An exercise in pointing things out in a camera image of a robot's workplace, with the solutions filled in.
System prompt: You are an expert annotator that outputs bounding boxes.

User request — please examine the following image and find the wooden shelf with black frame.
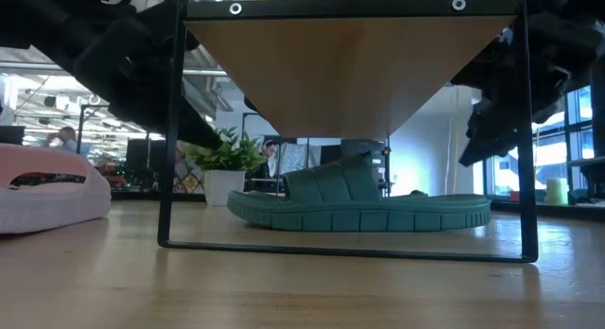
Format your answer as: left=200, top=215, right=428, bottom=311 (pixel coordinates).
left=157, top=0, right=540, bottom=265

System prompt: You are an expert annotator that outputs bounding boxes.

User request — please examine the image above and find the black metal stand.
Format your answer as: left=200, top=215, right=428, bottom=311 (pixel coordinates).
left=77, top=103, right=152, bottom=174

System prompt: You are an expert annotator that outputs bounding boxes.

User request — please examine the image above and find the yellow-green cylinder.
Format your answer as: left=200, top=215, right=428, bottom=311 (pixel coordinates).
left=545, top=177, right=569, bottom=206

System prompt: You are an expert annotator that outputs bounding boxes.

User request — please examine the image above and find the large black screen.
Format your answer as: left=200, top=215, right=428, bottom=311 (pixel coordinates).
left=125, top=138, right=166, bottom=189

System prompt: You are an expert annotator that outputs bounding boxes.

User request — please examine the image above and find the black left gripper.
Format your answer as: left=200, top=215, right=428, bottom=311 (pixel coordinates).
left=70, top=0, right=224, bottom=150

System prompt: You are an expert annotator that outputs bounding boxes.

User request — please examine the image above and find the green slide sandal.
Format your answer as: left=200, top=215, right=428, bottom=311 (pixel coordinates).
left=226, top=153, right=493, bottom=234

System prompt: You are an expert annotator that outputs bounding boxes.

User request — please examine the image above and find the dark background monitor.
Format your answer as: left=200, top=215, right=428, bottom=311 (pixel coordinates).
left=0, top=125, right=26, bottom=147

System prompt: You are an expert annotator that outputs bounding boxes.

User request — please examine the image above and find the black cabinet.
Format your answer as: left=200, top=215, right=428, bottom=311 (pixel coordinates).
left=330, top=138, right=391, bottom=198

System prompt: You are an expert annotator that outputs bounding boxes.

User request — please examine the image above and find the colourful patterned panel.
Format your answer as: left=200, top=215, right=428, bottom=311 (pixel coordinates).
left=172, top=156, right=207, bottom=195

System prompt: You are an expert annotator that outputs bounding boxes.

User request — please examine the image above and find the green potted plant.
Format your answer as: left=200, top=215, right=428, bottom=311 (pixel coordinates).
left=182, top=125, right=267, bottom=207

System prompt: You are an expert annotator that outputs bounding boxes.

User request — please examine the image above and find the pink slide sandal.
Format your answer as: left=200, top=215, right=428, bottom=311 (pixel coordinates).
left=0, top=143, right=112, bottom=235

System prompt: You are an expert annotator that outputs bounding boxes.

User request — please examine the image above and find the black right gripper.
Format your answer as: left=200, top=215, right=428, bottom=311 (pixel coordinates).
left=451, top=14, right=605, bottom=168

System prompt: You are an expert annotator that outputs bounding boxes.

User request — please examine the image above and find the person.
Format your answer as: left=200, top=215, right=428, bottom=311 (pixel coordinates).
left=257, top=139, right=281, bottom=180
left=44, top=125, right=92, bottom=156

